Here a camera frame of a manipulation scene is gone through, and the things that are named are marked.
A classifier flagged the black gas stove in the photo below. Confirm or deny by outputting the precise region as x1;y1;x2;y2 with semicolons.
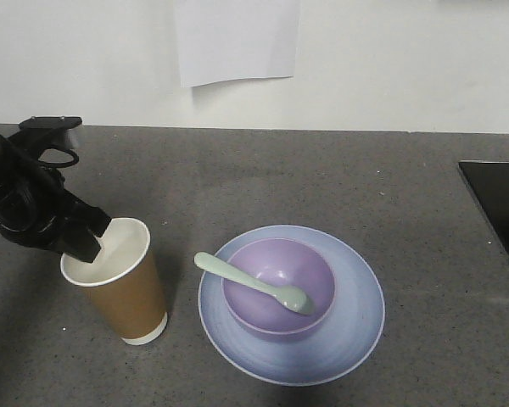
458;160;509;257

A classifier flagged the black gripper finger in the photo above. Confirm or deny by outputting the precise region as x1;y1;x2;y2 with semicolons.
61;231;101;263
69;198;111;237

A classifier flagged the purple plastic bowl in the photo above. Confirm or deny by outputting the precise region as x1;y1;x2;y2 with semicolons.
221;237;337;338

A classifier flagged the light blue plate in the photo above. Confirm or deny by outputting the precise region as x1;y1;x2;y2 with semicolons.
198;225;385;387

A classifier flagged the mint green plastic spoon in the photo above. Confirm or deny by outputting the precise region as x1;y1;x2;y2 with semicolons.
193;252;315;315

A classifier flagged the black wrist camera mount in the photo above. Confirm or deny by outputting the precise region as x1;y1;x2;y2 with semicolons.
8;116;82;153

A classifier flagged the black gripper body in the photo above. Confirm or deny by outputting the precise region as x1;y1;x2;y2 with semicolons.
0;169;79;254

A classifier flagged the white paper on wall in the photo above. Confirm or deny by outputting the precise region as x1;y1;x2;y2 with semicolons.
174;1;300;87

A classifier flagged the brown paper cup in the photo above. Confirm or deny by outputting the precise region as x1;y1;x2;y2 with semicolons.
60;218;169;346

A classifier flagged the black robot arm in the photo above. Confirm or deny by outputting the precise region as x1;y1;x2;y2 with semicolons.
0;128;111;263

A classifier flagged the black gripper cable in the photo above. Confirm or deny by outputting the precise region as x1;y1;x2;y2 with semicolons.
8;139;80;170

